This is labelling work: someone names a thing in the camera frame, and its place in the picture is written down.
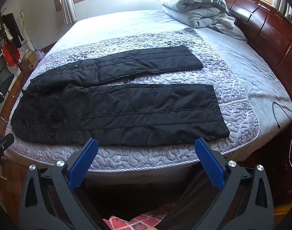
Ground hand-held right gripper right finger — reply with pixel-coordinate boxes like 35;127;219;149
194;138;275;230

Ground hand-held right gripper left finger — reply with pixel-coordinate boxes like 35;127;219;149
18;138;105;230

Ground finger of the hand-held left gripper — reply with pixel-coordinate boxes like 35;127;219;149
0;132;15;170

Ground black pants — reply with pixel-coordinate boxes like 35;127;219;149
11;45;230;147

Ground quilted grey mattress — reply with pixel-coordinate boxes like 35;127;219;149
4;27;260;173

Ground black metal chair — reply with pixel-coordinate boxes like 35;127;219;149
0;53;15;111

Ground red plaid trousers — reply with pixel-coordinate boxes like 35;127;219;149
103;205;170;230

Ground cardboard box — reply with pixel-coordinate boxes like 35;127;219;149
20;51;38;73

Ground red bag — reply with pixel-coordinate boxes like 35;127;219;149
2;42;20;66

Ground striped cloth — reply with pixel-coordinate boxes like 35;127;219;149
17;44;29;56

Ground grey bed sheet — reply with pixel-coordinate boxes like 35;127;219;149
44;10;292;144

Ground wooden coat rack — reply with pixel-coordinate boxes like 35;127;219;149
0;8;24;67

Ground black hanging garment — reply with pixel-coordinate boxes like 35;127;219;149
3;13;24;42

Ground white drying rack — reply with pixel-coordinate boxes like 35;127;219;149
20;11;34;51

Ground wooden headboard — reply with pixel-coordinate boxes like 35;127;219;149
217;0;292;96

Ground white cloth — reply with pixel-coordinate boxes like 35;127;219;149
219;14;236;28

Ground folded grey duvet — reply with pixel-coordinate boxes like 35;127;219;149
156;0;235;28

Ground black cable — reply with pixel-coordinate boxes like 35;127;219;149
272;102;292;128

